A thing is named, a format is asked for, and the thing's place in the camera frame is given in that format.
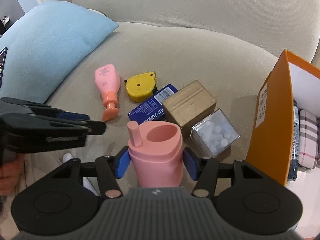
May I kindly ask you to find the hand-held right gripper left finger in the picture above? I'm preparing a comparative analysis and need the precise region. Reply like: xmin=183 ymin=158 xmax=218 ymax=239
xmin=50 ymin=145 xmax=131 ymax=198

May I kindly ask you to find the person's left hand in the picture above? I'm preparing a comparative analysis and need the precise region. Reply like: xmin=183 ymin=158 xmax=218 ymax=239
xmin=0 ymin=155 xmax=25 ymax=195

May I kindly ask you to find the small white object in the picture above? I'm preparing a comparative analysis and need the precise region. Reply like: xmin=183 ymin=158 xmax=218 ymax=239
xmin=62 ymin=152 xmax=98 ymax=197

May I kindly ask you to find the small brown cardboard box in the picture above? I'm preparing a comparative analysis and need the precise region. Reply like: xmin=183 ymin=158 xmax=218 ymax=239
xmin=162 ymin=80 xmax=217 ymax=138

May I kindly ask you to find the clear plastic box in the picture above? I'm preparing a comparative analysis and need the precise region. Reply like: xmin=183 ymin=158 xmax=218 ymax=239
xmin=190 ymin=108 xmax=241 ymax=158

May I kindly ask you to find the pink plastic cup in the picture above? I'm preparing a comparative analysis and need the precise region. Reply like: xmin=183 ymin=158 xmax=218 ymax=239
xmin=127 ymin=121 xmax=183 ymax=188

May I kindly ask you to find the plaid glasses case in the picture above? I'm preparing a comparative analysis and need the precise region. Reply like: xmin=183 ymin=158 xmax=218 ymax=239
xmin=299 ymin=109 xmax=320 ymax=169

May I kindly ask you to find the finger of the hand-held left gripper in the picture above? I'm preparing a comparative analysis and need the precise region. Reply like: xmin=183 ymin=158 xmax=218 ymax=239
xmin=0 ymin=114 xmax=107 ymax=153
xmin=0 ymin=97 xmax=90 ymax=122

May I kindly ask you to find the light blue pillow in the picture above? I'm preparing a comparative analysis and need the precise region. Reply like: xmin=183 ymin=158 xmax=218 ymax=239
xmin=0 ymin=0 xmax=119 ymax=104

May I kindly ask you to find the pink pump bottle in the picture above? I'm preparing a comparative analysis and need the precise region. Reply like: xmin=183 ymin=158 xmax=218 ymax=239
xmin=94 ymin=64 xmax=122 ymax=122

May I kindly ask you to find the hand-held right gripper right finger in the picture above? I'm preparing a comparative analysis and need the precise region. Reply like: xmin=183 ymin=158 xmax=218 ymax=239
xmin=183 ymin=148 xmax=269 ymax=197

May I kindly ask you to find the yellow tape measure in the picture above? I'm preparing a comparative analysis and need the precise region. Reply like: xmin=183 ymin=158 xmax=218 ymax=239
xmin=124 ymin=71 xmax=158 ymax=103

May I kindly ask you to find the orange cardboard box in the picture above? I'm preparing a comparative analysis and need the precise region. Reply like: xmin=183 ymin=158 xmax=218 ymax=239
xmin=245 ymin=49 xmax=320 ymax=187

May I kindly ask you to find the beige sofa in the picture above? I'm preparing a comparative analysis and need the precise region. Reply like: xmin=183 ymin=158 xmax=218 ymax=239
xmin=0 ymin=0 xmax=320 ymax=198

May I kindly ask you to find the dark blue can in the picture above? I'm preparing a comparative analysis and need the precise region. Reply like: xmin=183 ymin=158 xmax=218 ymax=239
xmin=286 ymin=100 xmax=300 ymax=182

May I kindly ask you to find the blue metal tin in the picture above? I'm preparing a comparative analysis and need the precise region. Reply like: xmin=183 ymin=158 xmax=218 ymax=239
xmin=129 ymin=84 xmax=178 ymax=125

